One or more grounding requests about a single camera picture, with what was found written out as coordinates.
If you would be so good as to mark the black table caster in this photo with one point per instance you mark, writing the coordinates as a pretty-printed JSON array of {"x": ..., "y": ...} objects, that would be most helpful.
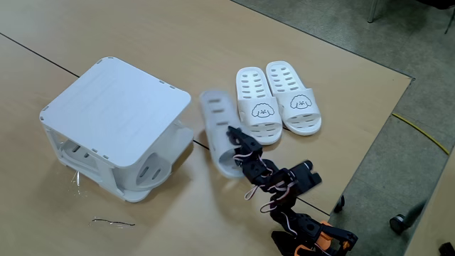
[{"x": 339, "y": 205}]

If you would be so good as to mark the crumpled clear tape piece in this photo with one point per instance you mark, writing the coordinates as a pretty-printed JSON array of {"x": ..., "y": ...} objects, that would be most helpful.
[{"x": 76, "y": 177}]

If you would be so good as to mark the grey bear slipper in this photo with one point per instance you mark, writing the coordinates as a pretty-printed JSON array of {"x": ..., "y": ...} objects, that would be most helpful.
[
  {"x": 153, "y": 172},
  {"x": 217, "y": 121}
]

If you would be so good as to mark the white dog-print slipper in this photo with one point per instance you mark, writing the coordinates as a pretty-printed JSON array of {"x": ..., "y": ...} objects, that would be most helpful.
[
  {"x": 288, "y": 78},
  {"x": 254, "y": 89}
]

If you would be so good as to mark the white two-tier shoe rack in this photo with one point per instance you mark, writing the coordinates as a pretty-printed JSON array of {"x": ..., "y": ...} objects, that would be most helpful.
[{"x": 121, "y": 106}]

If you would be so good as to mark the metal chair leg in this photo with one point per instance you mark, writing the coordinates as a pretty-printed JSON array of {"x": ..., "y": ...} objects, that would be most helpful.
[
  {"x": 372, "y": 12},
  {"x": 450, "y": 21}
]

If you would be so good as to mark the black chair caster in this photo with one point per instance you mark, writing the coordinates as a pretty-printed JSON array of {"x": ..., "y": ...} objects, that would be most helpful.
[{"x": 397, "y": 223}]

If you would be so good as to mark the black floor object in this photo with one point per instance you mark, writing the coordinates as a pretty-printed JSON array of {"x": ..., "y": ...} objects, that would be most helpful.
[{"x": 448, "y": 250}]

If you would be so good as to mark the long clear tape strip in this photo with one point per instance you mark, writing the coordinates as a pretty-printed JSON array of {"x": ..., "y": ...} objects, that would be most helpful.
[{"x": 113, "y": 223}]

